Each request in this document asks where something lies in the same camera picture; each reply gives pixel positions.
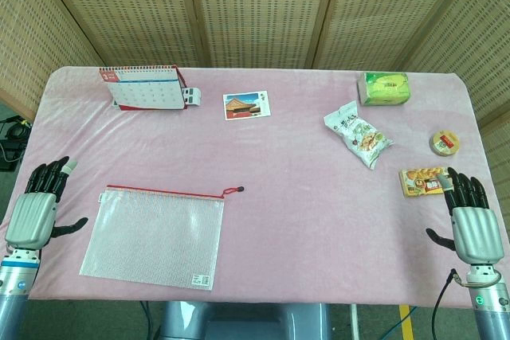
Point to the red white desk calendar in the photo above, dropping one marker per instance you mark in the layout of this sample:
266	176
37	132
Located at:
147	93

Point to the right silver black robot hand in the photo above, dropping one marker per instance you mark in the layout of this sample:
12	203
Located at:
476	232

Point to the bamboo folding screen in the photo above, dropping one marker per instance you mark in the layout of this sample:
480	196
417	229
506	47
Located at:
255	9

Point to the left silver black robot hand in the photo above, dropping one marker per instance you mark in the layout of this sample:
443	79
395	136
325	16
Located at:
30	216

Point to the grey robot torso base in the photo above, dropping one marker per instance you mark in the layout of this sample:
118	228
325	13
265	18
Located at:
239	322

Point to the white green snack bag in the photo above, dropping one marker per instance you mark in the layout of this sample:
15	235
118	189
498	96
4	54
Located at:
362	137

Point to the pink tablecloth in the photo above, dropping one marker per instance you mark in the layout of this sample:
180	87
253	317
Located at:
279	196

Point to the yellow orange snack box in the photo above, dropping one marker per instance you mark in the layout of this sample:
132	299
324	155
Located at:
418	182

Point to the green tissue pack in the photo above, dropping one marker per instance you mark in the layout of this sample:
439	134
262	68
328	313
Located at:
384	89

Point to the small white black tag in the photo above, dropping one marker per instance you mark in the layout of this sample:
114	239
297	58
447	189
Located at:
191	95

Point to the clear zipper pouch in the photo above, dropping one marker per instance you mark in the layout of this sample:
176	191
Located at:
151	236

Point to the postcard with palace photo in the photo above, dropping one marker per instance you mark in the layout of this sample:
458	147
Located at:
245	106

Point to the black equipment on floor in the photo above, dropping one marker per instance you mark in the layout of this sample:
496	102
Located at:
14	137

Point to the white table leg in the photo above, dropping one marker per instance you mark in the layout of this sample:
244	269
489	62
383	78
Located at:
353	322

